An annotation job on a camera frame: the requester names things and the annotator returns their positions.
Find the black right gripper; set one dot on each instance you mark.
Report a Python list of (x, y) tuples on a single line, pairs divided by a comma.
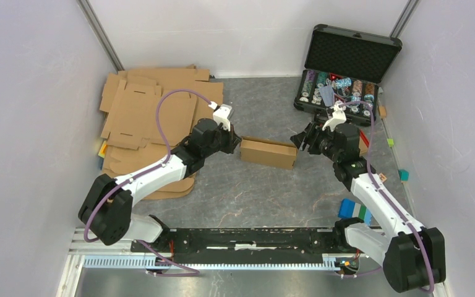
[(313, 132)]

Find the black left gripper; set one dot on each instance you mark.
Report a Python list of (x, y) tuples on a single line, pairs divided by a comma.
[(233, 140)]

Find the brown cardboard box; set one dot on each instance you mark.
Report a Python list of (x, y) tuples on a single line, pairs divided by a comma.
[(267, 152), (362, 148)]

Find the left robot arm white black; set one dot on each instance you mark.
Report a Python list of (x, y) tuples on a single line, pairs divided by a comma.
[(107, 209)]

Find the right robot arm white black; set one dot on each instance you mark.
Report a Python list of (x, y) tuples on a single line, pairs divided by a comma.
[(411, 255)]

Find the red flat block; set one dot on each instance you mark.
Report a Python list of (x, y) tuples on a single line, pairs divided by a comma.
[(364, 139)]

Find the blue block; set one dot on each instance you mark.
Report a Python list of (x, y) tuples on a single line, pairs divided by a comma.
[(351, 209)]

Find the black poker chip case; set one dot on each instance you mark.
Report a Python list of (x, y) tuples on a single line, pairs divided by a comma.
[(353, 64)]

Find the small wooden block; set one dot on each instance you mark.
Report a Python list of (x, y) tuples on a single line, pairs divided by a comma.
[(382, 112)]

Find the wooden letter cube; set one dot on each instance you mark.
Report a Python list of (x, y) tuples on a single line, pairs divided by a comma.
[(382, 177)]

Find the stack of flat cardboard sheets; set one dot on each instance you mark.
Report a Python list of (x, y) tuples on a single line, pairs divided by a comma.
[(150, 110)]

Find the teal cube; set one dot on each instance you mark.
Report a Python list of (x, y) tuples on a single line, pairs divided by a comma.
[(403, 175)]

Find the colourful blocks under cardboard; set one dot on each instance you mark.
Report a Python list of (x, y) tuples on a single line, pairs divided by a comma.
[(102, 153)]

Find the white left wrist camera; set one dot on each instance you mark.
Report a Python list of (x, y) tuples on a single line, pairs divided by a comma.
[(222, 114)]

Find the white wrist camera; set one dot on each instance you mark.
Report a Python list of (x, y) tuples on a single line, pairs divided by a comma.
[(222, 114), (338, 117)]

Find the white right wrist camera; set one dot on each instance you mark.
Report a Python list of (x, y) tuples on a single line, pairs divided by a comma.
[(338, 117)]

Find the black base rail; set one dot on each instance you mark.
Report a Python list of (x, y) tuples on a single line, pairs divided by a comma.
[(289, 245)]

